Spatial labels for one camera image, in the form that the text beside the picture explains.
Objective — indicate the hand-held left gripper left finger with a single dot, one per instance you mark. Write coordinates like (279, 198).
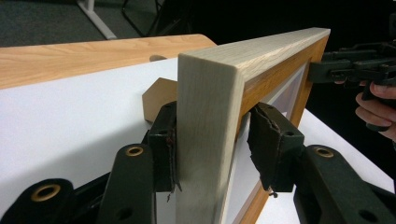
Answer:
(130, 186)

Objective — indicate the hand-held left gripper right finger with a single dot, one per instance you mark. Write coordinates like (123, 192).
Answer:
(327, 186)

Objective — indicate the wooden picture frame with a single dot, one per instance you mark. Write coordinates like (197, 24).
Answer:
(208, 109)

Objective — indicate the white table cover sheet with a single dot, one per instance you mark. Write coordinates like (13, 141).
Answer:
(62, 124)

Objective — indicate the black tripod stand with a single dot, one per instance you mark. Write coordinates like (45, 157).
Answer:
(155, 18)

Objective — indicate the white metal desk frame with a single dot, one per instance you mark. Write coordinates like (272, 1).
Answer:
(96, 20)

